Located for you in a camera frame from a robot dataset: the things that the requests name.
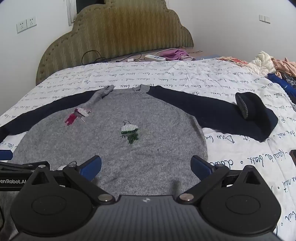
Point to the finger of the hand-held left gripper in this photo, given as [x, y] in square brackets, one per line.
[5, 154]
[18, 166]

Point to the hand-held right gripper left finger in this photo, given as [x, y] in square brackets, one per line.
[91, 166]

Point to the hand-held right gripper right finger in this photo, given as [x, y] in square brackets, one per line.
[200, 166]

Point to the grey sweater with navy sleeves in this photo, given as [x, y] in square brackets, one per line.
[129, 111]

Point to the white script-printed blanket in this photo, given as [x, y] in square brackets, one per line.
[161, 74]

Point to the red floral cloth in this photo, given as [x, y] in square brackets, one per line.
[233, 61]

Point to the blue garment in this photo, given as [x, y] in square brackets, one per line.
[279, 85]

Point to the purple cloth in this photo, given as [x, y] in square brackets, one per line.
[175, 54]

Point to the white power strip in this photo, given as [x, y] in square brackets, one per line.
[155, 58]

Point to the cream padded jacket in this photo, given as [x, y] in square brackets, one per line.
[261, 61]

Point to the pink cloth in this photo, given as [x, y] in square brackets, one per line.
[285, 66]

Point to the olive padded bed headboard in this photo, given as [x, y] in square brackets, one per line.
[115, 30]

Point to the white wall socket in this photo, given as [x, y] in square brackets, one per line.
[31, 22]
[22, 27]

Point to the white light switch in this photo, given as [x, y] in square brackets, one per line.
[264, 18]

